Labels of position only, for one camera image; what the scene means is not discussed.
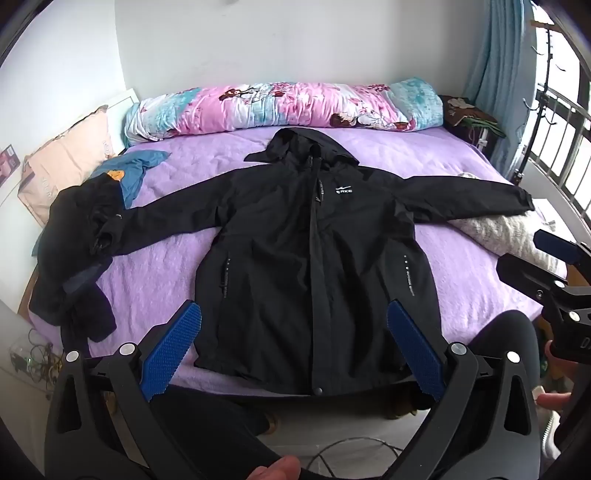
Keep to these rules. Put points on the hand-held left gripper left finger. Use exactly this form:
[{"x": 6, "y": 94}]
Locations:
[{"x": 173, "y": 346}]

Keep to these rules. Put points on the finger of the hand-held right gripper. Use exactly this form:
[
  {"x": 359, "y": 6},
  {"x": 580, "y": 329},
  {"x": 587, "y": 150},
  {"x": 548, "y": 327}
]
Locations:
[
  {"x": 556, "y": 244},
  {"x": 526, "y": 274}
]

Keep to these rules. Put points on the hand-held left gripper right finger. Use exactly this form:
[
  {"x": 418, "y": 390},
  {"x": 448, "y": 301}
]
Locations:
[{"x": 413, "y": 346}]

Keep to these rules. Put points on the black hooded jacket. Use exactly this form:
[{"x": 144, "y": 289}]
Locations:
[{"x": 314, "y": 258}]

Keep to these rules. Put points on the person's right hand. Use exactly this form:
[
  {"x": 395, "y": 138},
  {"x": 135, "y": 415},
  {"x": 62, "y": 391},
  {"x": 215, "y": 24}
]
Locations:
[{"x": 561, "y": 378}]

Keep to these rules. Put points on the person's left hand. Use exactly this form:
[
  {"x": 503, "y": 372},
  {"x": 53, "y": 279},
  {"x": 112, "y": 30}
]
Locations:
[{"x": 277, "y": 470}]

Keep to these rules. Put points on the white paper sheet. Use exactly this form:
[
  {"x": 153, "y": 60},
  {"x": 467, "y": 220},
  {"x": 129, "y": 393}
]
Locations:
[{"x": 549, "y": 214}]

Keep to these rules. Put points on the white fluffy cloth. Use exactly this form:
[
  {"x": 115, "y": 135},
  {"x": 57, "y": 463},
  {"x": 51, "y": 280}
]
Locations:
[{"x": 503, "y": 235}]

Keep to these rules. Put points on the purple bed sheet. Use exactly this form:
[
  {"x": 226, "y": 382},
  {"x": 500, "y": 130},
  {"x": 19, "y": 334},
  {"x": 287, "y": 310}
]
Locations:
[{"x": 166, "y": 258}]

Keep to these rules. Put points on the person's black pants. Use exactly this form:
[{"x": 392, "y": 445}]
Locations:
[{"x": 207, "y": 429}]

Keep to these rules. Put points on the metal window railing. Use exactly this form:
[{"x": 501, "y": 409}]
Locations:
[{"x": 568, "y": 115}]

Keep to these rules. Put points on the dark crumpled garment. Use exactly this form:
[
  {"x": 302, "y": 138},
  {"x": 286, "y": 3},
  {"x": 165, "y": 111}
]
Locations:
[{"x": 69, "y": 258}]

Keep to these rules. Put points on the black coat rack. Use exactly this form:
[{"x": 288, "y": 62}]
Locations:
[{"x": 547, "y": 69}]

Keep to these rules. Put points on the blue shirt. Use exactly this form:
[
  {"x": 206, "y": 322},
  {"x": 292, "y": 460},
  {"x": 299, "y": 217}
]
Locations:
[{"x": 134, "y": 170}]

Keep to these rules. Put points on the light blue curtain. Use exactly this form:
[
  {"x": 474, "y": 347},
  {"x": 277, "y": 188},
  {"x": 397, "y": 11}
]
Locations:
[{"x": 494, "y": 69}]

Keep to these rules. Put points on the peach pillow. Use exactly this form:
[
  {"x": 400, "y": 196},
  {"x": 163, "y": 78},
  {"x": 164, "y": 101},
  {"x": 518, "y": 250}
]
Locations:
[{"x": 64, "y": 157}]

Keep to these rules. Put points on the white board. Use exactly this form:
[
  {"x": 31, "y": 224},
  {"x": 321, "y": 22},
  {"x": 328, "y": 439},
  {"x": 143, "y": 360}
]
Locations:
[{"x": 121, "y": 110}]

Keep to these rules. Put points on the pink floral rolled quilt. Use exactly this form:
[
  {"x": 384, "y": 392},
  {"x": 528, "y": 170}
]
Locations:
[{"x": 277, "y": 108}]

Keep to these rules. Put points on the wall poster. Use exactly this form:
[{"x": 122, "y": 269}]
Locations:
[{"x": 8, "y": 164}]

